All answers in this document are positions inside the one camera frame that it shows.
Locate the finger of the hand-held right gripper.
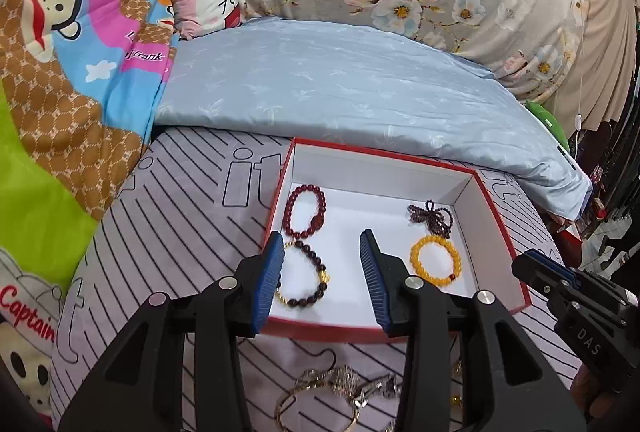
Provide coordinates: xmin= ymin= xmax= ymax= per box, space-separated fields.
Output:
xmin=525 ymin=249 xmax=640 ymax=313
xmin=511 ymin=251 xmax=567 ymax=309

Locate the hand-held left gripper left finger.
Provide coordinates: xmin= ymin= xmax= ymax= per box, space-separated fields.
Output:
xmin=59 ymin=229 xmax=286 ymax=432

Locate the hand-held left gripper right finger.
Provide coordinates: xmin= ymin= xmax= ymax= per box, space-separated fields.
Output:
xmin=359 ymin=229 xmax=586 ymax=432

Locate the red jewelry box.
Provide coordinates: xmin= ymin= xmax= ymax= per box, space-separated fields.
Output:
xmin=260 ymin=137 xmax=531 ymax=344

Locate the silver charm chain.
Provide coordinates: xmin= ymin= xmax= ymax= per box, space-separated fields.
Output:
xmin=356 ymin=374 xmax=403 ymax=408

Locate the silver chain bracelet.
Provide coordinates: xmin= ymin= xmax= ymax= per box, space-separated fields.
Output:
xmin=295 ymin=364 xmax=361 ymax=402

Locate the gold bangle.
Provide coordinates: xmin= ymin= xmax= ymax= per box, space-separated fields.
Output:
xmin=276 ymin=382 xmax=358 ymax=432

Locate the yellow translucent bead bracelet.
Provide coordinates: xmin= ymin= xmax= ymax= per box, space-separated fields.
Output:
xmin=450 ymin=347 xmax=464 ymax=409

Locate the green plastic object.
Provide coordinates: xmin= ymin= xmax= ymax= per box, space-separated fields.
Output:
xmin=525 ymin=101 xmax=571 ymax=150

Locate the light blue pillow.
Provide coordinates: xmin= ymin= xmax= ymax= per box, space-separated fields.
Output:
xmin=152 ymin=17 xmax=593 ymax=218

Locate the beige curtain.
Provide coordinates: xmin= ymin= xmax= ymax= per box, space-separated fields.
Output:
xmin=542 ymin=0 xmax=638 ymax=133

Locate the monkey print blanket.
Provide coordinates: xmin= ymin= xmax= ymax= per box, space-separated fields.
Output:
xmin=0 ymin=0 xmax=201 ymax=423

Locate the yellow large bead bracelet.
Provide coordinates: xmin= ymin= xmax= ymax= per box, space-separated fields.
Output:
xmin=409 ymin=235 xmax=462 ymax=288

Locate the brown and gold bead bracelet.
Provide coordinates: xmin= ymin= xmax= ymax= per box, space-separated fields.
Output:
xmin=272 ymin=239 xmax=331 ymax=308

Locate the dark red bead bracelet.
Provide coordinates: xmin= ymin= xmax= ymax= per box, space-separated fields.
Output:
xmin=281 ymin=183 xmax=327 ymax=240

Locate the purple small bead bracelet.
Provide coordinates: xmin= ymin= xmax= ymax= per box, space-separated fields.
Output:
xmin=407 ymin=199 xmax=454 ymax=238

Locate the white cable with switch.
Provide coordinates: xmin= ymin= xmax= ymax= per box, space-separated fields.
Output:
xmin=555 ymin=0 xmax=587 ymax=131

